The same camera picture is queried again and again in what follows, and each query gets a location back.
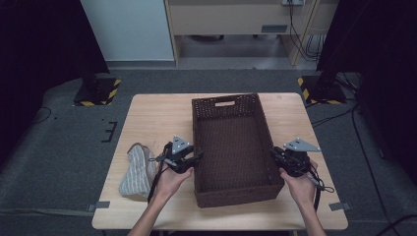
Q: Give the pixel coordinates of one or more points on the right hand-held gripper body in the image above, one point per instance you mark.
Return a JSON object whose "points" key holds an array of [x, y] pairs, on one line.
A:
{"points": [[296, 160]]}

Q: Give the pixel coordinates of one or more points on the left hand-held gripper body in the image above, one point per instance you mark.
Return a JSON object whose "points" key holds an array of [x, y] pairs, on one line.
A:
{"points": [[180, 144]]}

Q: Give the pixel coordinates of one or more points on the brown woven basket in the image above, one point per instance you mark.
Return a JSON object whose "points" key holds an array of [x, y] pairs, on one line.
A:
{"points": [[234, 157]]}

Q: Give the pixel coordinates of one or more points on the grey striped cloth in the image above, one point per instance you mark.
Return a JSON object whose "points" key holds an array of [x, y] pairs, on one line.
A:
{"points": [[137, 173]]}

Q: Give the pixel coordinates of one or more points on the person's right hand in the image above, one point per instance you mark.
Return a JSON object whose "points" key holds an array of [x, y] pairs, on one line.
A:
{"points": [[301, 188]]}

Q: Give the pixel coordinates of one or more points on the person's left hand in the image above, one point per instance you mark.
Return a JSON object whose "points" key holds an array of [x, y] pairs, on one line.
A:
{"points": [[170, 183]]}

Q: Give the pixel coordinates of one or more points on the grey tape strip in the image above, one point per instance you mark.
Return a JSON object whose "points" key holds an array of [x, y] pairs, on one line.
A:
{"points": [[339, 206], [98, 206]]}

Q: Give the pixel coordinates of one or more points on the black yellow striped stand base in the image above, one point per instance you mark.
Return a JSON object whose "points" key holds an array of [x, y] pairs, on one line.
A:
{"points": [[98, 93], [323, 91]]}

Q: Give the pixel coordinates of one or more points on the grey desk label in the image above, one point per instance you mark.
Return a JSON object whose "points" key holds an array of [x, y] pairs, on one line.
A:
{"points": [[274, 29]]}

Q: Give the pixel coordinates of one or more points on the white partition panel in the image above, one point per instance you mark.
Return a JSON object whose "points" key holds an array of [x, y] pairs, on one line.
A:
{"points": [[128, 29]]}

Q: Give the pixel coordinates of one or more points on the beige wooden desk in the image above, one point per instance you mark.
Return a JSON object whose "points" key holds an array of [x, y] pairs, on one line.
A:
{"points": [[229, 18]]}

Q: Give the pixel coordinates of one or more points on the black curtain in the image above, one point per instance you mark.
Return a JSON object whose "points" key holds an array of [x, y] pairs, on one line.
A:
{"points": [[380, 42], [39, 42]]}

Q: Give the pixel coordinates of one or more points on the white power strip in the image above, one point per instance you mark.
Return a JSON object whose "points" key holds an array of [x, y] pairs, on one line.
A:
{"points": [[292, 2]]}

